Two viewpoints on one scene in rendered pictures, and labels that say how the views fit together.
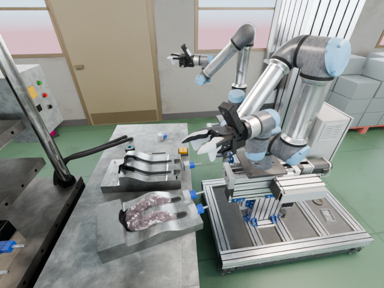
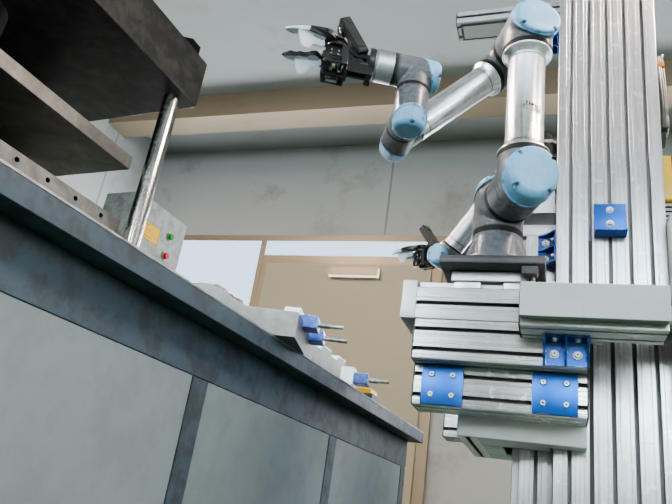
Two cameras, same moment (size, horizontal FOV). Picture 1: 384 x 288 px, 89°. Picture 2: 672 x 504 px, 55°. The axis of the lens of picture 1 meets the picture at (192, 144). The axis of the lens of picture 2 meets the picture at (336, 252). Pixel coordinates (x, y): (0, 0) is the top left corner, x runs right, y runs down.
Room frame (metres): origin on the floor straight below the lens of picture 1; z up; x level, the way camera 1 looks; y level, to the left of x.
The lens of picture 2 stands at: (-0.51, -0.73, 0.47)
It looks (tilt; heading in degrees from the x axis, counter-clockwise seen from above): 22 degrees up; 29
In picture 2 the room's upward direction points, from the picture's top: 9 degrees clockwise
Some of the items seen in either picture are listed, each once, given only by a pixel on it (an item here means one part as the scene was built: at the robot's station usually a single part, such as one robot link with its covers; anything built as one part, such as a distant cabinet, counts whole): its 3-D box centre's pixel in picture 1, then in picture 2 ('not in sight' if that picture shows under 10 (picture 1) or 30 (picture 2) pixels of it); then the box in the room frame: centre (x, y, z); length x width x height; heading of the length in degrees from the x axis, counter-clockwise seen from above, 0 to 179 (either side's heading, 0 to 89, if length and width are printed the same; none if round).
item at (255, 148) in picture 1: (253, 143); (408, 114); (0.62, -0.24, 1.33); 0.11 x 0.08 x 0.11; 34
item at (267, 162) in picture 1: (262, 154); (496, 254); (0.87, -0.39, 1.09); 0.15 x 0.15 x 0.10
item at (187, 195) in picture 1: (194, 194); (319, 337); (0.78, -0.01, 0.85); 0.13 x 0.05 x 0.05; 110
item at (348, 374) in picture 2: (192, 164); (365, 380); (1.07, -0.01, 0.83); 0.13 x 0.05 x 0.05; 104
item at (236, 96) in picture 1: (236, 100); not in sight; (1.36, -0.32, 1.20); 0.13 x 0.12 x 0.14; 162
